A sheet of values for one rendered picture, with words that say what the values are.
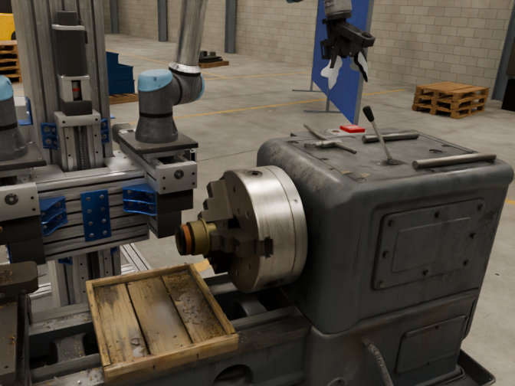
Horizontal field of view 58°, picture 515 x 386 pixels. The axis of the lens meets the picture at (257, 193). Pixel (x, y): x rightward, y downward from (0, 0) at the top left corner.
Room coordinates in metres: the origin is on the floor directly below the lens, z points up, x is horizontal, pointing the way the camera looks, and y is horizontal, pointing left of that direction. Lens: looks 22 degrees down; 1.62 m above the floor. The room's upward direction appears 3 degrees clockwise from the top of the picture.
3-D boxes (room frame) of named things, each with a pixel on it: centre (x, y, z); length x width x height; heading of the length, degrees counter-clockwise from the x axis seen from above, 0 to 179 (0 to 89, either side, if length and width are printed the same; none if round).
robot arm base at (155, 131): (1.60, 0.37, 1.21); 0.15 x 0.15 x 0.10
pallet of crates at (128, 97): (7.80, 2.77, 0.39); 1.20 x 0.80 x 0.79; 139
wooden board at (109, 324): (0.97, 0.24, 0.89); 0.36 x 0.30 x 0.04; 26
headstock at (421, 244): (1.27, -0.34, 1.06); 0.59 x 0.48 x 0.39; 116
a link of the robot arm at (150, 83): (1.61, 0.37, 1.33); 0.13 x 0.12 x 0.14; 148
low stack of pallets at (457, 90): (8.52, -3.42, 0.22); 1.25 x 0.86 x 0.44; 134
